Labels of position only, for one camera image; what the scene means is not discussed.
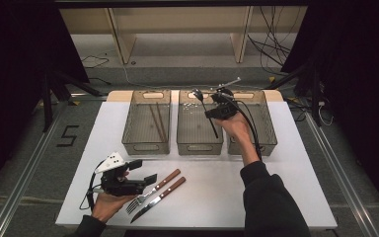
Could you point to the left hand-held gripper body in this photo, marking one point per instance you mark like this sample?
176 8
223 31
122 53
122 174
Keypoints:
118 187

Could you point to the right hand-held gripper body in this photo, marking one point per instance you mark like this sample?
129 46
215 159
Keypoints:
227 105

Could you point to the metal spoon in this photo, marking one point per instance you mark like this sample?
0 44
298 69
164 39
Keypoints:
197 94

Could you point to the smoky clear plastic bin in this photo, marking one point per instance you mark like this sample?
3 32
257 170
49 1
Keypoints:
141 128
266 125
190 131

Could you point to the person's left hand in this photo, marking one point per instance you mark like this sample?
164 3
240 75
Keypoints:
107 207

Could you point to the person's right hand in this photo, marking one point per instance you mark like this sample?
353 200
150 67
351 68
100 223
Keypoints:
238 128

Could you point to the white table sheet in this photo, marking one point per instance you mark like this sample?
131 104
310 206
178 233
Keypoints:
204 207

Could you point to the black metal stand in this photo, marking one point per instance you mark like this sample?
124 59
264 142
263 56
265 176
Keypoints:
47 102
314 92

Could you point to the light wooden shelf unit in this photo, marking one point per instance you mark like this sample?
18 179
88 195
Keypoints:
177 19

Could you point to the dark curtain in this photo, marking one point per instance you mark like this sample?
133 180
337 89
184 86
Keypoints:
13 82
358 82

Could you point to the metal floor rail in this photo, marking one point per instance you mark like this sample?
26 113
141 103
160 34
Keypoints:
342 177
23 177

